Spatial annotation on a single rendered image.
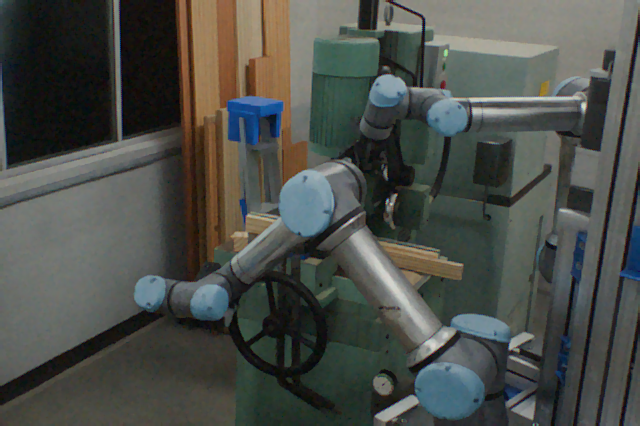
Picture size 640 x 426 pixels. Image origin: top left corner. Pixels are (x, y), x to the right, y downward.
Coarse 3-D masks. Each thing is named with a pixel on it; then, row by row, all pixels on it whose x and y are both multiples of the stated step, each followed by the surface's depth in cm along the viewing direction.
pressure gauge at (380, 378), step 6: (378, 372) 218; (384, 372) 217; (390, 372) 217; (372, 378) 217; (378, 378) 217; (384, 378) 216; (390, 378) 215; (396, 378) 217; (372, 384) 218; (378, 384) 217; (384, 384) 216; (390, 384) 216; (396, 384) 217; (378, 390) 218; (384, 390) 217; (390, 390) 216; (384, 396) 220
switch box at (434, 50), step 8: (432, 48) 240; (440, 48) 239; (448, 48) 246; (424, 56) 241; (432, 56) 240; (440, 56) 241; (448, 56) 248; (424, 64) 242; (432, 64) 241; (440, 64) 242; (424, 72) 243; (432, 72) 242; (440, 72) 243; (424, 80) 243; (432, 80) 242; (440, 80) 245; (440, 88) 246
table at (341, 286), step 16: (224, 256) 237; (336, 272) 225; (416, 272) 228; (336, 288) 222; (352, 288) 221; (416, 288) 217; (432, 288) 229; (304, 304) 217; (320, 304) 215; (368, 304) 220
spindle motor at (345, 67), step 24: (336, 48) 214; (360, 48) 214; (336, 72) 216; (360, 72) 216; (312, 96) 224; (336, 96) 218; (360, 96) 219; (312, 120) 225; (336, 120) 220; (312, 144) 226; (336, 144) 221
